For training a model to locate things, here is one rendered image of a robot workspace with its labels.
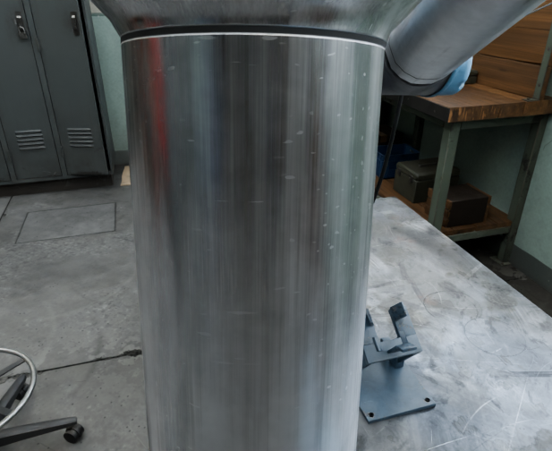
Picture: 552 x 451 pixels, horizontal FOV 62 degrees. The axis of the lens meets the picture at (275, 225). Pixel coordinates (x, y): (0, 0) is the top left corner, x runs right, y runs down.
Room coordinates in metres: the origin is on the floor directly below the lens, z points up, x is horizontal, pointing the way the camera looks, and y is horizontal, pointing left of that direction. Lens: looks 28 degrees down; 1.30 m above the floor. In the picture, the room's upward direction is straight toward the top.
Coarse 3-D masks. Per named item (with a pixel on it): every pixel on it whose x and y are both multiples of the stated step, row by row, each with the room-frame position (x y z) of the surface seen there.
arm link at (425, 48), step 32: (448, 0) 0.32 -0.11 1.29; (480, 0) 0.29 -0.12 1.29; (512, 0) 0.28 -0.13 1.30; (544, 0) 0.29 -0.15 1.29; (416, 32) 0.38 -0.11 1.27; (448, 32) 0.34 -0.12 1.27; (480, 32) 0.33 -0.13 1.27; (384, 64) 0.50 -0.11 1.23; (416, 64) 0.43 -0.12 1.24; (448, 64) 0.40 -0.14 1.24
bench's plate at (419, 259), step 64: (384, 256) 0.82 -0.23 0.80; (448, 256) 0.82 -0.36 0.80; (384, 320) 0.62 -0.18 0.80; (448, 320) 0.62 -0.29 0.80; (512, 320) 0.62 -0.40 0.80; (448, 384) 0.48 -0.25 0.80; (512, 384) 0.48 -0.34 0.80; (384, 448) 0.37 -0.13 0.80; (448, 448) 0.37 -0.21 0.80; (512, 448) 0.37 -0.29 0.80
